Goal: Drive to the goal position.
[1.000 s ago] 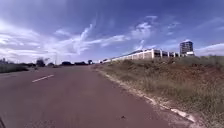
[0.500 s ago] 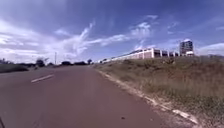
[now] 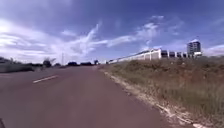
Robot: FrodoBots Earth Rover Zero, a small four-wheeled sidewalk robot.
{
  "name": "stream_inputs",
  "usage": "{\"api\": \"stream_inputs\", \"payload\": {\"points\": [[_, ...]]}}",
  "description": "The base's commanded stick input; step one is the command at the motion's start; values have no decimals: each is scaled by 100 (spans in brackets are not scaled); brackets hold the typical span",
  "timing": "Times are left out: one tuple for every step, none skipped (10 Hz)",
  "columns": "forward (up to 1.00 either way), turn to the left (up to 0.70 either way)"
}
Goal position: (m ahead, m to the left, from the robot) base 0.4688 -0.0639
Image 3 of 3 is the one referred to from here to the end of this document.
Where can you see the long low white building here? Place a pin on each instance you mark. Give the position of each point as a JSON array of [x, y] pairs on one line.
[[146, 55]]

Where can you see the white dashed centre line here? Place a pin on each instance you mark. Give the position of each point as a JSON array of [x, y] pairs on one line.
[[45, 79]]

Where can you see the reddish asphalt road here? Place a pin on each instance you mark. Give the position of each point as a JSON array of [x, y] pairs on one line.
[[83, 100]]

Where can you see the row of dark trees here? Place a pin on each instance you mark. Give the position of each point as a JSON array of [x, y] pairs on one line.
[[20, 66]]

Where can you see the dry grass verge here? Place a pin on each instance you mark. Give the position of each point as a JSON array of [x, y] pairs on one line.
[[176, 80]]

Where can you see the tall building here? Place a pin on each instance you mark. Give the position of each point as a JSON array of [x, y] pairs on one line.
[[194, 48]]

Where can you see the pale road edge kerb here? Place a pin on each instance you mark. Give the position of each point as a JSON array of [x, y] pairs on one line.
[[143, 96]]

